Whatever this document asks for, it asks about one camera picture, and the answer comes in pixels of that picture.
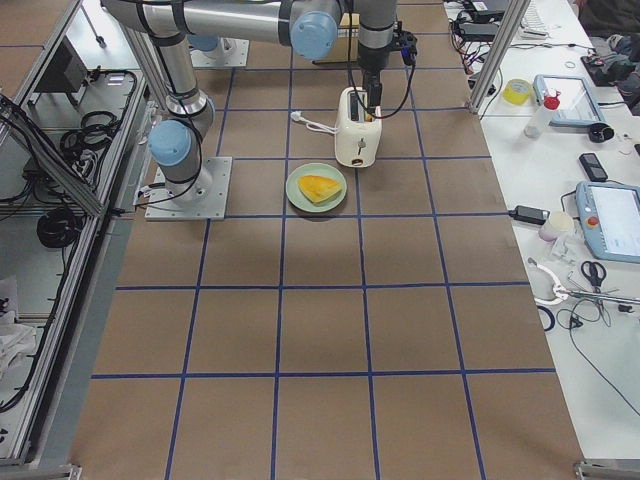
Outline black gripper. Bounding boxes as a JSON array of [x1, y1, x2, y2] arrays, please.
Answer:
[[361, 69, 383, 108]]

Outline white toaster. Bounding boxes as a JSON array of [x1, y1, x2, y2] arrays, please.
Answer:
[[334, 87, 382, 168]]

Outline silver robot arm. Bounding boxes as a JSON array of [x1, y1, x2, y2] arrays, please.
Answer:
[[105, 1, 402, 219]]

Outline orange bread on plate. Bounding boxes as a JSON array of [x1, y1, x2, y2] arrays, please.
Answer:
[[297, 175, 342, 204]]

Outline green plate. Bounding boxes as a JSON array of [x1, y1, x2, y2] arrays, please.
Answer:
[[286, 163, 347, 213]]

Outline yellow tape roll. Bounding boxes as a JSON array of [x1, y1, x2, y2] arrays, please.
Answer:
[[502, 78, 532, 105]]

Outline clear bottle red cap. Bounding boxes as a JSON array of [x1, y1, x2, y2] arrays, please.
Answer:
[[523, 90, 561, 139]]

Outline far teach pendant tablet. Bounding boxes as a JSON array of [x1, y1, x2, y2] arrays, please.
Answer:
[[533, 74, 605, 127]]

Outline teach pendant tablet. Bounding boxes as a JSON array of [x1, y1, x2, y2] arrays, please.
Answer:
[[533, 74, 605, 127], [576, 181, 639, 264]]

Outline black power adapter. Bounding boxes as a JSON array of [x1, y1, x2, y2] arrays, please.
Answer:
[[508, 205, 550, 226]]

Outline black remote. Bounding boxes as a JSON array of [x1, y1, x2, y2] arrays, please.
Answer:
[[579, 152, 608, 183]]

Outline white paper cup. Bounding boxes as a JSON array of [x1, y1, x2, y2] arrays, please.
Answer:
[[538, 211, 574, 242]]

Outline near teach pendant tablet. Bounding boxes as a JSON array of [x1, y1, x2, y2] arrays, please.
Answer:
[[576, 181, 639, 264]]

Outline black scissors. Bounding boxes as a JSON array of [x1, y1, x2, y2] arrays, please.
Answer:
[[580, 260, 607, 293]]

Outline wire basket with wooden shelf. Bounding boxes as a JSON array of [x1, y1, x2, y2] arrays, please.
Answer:
[[310, 12, 362, 66]]

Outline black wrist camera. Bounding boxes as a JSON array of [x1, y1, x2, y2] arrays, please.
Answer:
[[390, 20, 418, 67]]

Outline white toaster power cord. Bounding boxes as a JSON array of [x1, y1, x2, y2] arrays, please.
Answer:
[[290, 110, 339, 135]]

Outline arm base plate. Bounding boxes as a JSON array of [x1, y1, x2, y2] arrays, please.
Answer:
[[187, 36, 249, 69], [145, 157, 233, 221]]

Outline aluminium frame post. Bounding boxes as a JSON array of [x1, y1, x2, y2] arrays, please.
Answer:
[[467, 0, 530, 113]]

